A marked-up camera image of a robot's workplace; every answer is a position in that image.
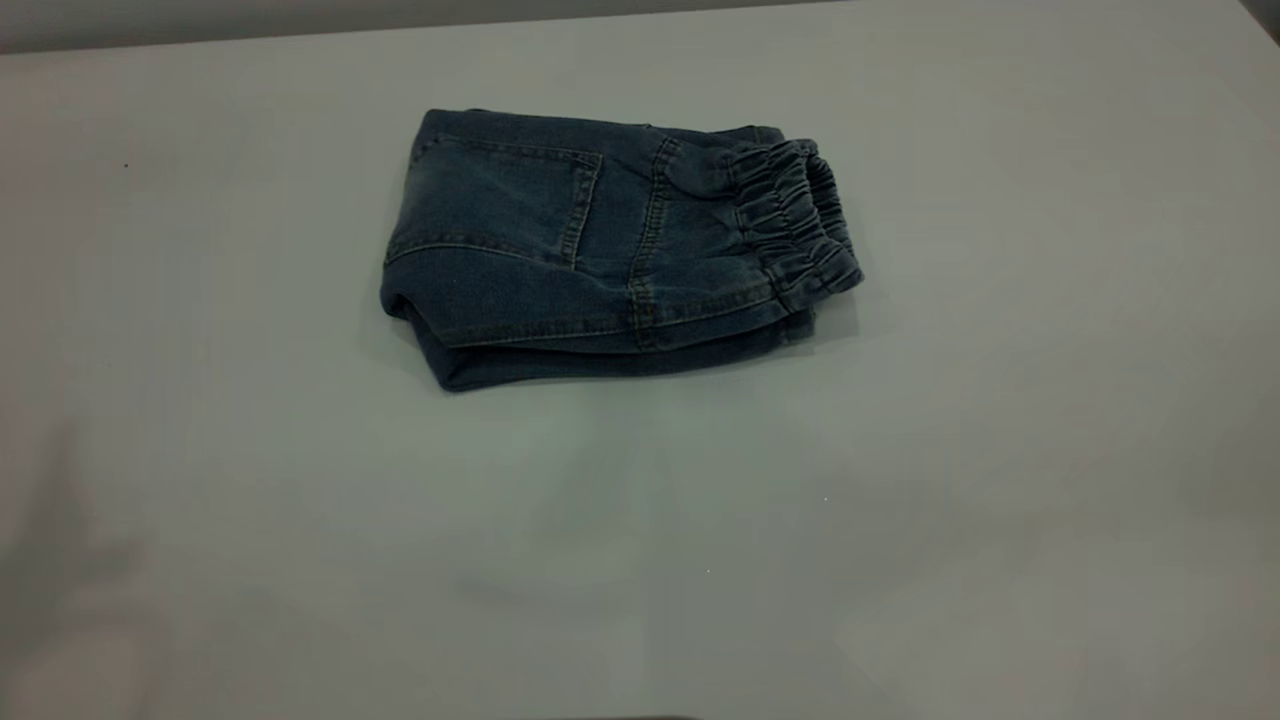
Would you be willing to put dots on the blue denim children's pants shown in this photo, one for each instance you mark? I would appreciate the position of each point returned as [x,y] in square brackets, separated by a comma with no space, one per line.
[560,240]

